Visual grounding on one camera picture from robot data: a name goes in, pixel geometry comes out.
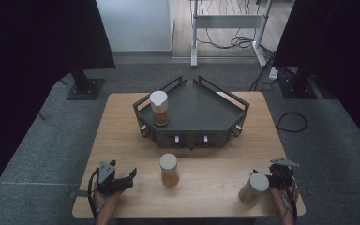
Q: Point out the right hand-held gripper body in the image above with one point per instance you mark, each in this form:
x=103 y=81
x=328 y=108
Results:
x=280 y=178

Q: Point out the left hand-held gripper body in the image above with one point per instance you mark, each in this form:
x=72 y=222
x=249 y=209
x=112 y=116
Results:
x=106 y=179

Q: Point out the pale spice jar round lid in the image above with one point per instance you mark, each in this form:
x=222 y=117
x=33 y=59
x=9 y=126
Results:
x=254 y=187

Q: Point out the orange spice jar round lid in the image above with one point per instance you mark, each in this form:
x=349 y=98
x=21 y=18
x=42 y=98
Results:
x=169 y=170

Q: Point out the spice jar with spouted lid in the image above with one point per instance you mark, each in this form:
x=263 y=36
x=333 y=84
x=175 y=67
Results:
x=160 y=109

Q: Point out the black corner rack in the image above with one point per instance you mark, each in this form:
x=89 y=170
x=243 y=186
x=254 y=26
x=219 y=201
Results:
x=200 y=109

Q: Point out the person's right hand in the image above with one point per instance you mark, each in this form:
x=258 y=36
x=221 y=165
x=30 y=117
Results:
x=286 y=200

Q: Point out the person's left hand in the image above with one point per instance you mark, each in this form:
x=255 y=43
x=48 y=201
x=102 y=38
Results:
x=107 y=203

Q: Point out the grey floor tape piece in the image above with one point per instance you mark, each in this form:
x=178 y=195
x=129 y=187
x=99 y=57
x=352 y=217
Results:
x=80 y=193

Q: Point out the black stand base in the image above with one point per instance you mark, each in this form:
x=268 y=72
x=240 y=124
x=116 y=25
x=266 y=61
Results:
x=296 y=87
x=86 y=89

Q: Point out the white power strip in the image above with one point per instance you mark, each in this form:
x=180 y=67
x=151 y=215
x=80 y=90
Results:
x=273 y=73

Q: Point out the black curtain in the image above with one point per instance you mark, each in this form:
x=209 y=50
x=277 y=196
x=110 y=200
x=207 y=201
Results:
x=340 y=47
x=28 y=62

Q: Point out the white desk frame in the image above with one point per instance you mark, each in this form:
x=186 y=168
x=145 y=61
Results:
x=228 y=21

